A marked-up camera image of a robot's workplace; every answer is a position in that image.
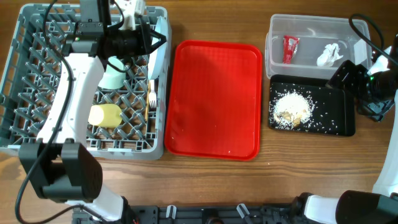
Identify large light blue plate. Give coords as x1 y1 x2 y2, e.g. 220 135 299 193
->
147 16 169 80

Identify green saucer bowl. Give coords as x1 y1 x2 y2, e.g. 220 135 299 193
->
98 57 126 90

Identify white plastic fork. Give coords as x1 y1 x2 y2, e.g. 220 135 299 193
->
148 80 157 109

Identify rice food scraps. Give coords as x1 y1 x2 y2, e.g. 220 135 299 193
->
270 91 315 130

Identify yellow plastic cup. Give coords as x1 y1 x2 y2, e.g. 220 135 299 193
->
88 104 122 128

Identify single wooden chopstick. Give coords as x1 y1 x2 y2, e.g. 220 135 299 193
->
144 90 150 122

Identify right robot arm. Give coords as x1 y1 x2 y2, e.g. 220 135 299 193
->
289 119 397 223

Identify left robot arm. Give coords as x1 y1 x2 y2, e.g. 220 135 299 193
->
18 1 167 223

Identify black waste tray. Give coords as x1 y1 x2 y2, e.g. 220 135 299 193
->
269 75 356 136

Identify clear plastic waste bin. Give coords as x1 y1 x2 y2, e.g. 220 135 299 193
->
265 14 373 80

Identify grey plastic dishwasher rack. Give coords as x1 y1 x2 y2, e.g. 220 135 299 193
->
1 4 171 160

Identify crumpled white tissue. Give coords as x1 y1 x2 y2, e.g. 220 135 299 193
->
317 43 343 67

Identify red snack wrapper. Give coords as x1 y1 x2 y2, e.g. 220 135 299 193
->
282 35 300 64

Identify red plastic serving tray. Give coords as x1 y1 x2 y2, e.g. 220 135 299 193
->
164 40 263 161

